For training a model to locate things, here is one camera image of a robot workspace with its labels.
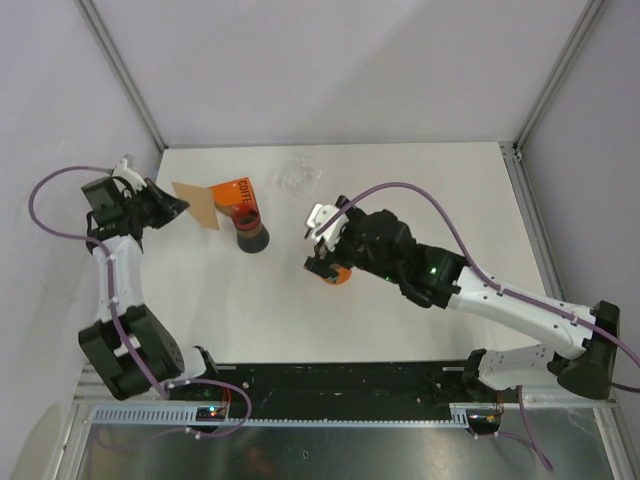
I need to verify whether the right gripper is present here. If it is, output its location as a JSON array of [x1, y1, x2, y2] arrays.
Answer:
[[305, 196, 401, 284]]

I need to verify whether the orange glass carafe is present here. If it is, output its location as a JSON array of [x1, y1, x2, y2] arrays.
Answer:
[[323, 267, 352, 285]]

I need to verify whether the brown paper coffee filter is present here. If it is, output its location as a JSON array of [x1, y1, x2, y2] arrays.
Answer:
[[172, 182, 220, 230]]

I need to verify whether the orange coffee filter box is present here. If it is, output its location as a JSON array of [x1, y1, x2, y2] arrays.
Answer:
[[209, 177, 258, 216]]

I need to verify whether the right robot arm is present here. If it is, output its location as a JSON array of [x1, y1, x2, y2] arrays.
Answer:
[[304, 196, 620, 401]]

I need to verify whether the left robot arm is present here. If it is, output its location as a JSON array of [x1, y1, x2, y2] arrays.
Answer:
[[78, 173, 189, 400]]

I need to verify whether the clear glass dripper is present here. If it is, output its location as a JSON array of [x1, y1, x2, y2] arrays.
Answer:
[[275, 156, 322, 198]]

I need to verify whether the black red carafe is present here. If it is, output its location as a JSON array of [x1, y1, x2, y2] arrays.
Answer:
[[231, 202, 270, 254]]

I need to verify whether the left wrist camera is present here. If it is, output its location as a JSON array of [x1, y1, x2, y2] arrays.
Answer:
[[111, 155, 147, 191]]

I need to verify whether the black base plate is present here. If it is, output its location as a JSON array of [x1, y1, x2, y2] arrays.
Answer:
[[163, 360, 524, 422]]

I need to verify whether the grey cable duct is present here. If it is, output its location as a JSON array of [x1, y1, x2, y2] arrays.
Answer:
[[90, 404, 498, 428]]

